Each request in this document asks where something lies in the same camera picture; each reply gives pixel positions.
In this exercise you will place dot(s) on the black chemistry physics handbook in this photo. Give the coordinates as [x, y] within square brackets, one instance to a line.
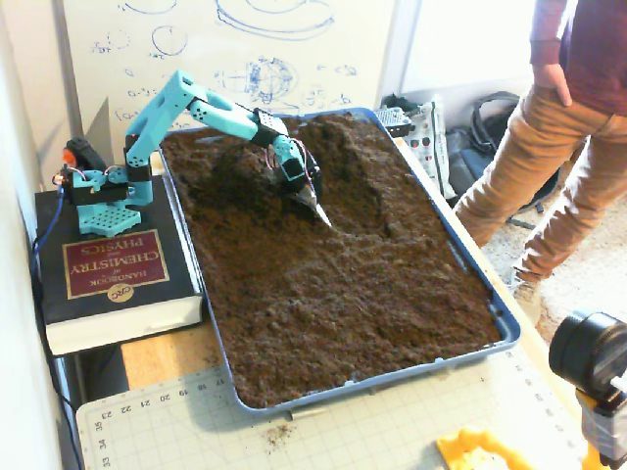
[117, 264]

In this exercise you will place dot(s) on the whiteboard with blue sketches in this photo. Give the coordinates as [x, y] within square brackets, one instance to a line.
[220, 49]

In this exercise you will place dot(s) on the yellow plastic part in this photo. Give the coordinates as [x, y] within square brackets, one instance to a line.
[455, 448]

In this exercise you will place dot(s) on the pale green cutting mat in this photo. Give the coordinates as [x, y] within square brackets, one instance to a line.
[343, 440]

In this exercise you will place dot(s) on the blue plastic tray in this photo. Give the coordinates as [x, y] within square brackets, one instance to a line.
[509, 338]

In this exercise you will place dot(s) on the bare person hand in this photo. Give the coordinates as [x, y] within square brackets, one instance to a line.
[552, 80]

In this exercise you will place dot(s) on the white electronics box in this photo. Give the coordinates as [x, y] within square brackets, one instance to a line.
[431, 142]

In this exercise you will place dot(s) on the white shoe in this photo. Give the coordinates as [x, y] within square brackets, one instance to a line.
[526, 298]

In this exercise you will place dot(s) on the black orange clamp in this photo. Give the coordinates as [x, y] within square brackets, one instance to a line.
[83, 154]

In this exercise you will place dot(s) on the person in tan trousers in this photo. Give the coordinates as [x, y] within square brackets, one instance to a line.
[539, 147]

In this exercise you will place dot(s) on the brown soil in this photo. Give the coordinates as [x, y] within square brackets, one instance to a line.
[318, 294]

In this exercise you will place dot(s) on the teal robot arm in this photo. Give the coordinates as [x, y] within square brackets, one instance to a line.
[157, 117]

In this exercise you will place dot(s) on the black vented device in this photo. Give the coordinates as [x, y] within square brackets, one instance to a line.
[394, 120]

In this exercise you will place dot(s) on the maroon sleeved person forearm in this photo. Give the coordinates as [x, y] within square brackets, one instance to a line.
[546, 34]

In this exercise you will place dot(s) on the yellow grey lens stand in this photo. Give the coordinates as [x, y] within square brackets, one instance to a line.
[605, 431]

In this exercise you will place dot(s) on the spilled soil crumbs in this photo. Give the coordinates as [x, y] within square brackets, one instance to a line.
[280, 433]

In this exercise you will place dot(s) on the black backpack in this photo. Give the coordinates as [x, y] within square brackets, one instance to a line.
[490, 112]

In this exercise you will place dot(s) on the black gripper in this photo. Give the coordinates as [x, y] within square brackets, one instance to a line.
[305, 194]

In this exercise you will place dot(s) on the black camera lens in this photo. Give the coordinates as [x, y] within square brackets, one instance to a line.
[583, 347]

